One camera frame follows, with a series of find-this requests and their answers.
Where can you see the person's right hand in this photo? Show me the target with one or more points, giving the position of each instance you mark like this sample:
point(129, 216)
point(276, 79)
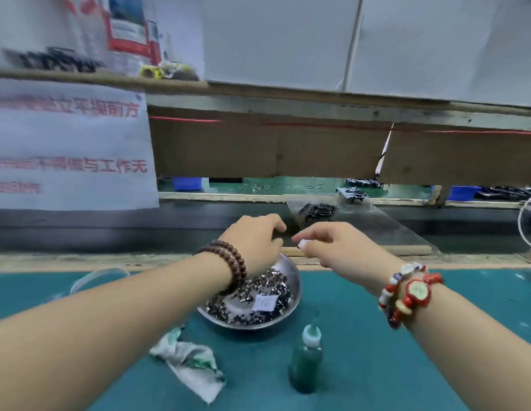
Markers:
point(347, 250)

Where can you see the person's left hand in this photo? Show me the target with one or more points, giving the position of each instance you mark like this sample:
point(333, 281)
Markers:
point(253, 242)

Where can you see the finished mechanisms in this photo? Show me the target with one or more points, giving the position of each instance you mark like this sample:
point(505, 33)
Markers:
point(355, 194)

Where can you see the pile of small metal parts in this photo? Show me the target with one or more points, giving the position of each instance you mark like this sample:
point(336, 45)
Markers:
point(240, 308)

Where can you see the round metal bowl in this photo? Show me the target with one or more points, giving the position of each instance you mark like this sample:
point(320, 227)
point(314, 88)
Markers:
point(248, 322)

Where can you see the green glue squeeze bottle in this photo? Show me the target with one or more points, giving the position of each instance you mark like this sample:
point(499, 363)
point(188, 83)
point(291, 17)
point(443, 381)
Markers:
point(306, 364)

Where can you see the white green-stained cloth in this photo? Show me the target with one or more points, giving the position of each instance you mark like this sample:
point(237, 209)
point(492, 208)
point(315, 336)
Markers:
point(193, 364)

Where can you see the black conveyor belt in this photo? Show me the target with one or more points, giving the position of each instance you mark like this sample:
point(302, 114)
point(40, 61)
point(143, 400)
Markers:
point(94, 228)

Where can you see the person's left forearm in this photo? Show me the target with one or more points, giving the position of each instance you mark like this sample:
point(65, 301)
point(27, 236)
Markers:
point(94, 338)

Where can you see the person's right forearm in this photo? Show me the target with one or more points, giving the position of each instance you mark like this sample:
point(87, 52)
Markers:
point(479, 355)

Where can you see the clear plastic sheet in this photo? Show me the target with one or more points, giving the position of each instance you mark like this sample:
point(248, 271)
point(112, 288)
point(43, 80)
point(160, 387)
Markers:
point(394, 231)

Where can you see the blue plastic bin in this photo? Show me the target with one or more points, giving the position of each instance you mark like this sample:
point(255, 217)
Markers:
point(464, 193)
point(188, 184)

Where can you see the brown cardboard panel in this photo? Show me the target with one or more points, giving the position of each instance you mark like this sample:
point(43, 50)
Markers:
point(274, 154)

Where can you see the wooden shelf beam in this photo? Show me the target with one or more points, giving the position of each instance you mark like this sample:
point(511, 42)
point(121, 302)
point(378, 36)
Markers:
point(334, 107)

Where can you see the yellow plastic object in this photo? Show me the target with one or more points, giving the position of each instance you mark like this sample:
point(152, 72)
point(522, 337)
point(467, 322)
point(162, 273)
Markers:
point(167, 72)

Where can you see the white paper sign red text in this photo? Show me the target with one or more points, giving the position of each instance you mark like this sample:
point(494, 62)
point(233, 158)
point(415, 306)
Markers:
point(69, 145)

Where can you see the bottle with orange label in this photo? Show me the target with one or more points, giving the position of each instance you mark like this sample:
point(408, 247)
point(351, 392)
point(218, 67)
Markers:
point(129, 34)

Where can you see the dark metal device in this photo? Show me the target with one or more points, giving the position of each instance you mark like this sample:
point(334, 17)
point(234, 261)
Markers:
point(52, 60)

